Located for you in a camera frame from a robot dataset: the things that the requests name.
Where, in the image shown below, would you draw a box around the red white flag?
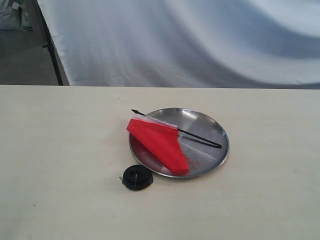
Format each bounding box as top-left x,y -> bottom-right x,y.
126,109 -> 223,176

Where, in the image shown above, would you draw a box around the black round flag base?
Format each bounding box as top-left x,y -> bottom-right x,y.
121,164 -> 154,191

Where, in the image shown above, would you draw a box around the round steel plate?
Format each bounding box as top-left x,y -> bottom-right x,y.
128,107 -> 230,179

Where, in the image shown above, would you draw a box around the white backdrop cloth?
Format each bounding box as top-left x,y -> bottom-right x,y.
38,0 -> 320,89

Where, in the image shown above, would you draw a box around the black backdrop stand pole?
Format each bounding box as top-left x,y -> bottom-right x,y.
38,7 -> 64,86

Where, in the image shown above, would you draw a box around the white sacks in background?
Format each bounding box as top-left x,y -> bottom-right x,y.
0,0 -> 33,32

